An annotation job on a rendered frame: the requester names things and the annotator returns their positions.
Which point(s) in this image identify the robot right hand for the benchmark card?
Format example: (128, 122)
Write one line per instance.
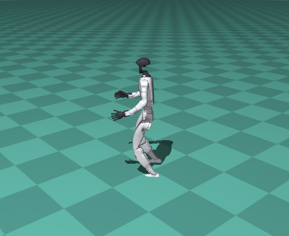
(121, 94)

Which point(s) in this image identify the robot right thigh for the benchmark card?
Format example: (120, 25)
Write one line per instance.
(138, 121)

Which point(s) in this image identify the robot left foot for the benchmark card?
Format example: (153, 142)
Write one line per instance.
(149, 175)

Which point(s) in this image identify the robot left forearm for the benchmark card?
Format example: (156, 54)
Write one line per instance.
(136, 109)

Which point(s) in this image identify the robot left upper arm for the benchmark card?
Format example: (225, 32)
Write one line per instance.
(144, 89)

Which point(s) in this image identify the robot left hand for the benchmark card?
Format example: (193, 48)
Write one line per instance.
(119, 114)

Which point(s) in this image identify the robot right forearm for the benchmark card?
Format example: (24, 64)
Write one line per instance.
(134, 95)

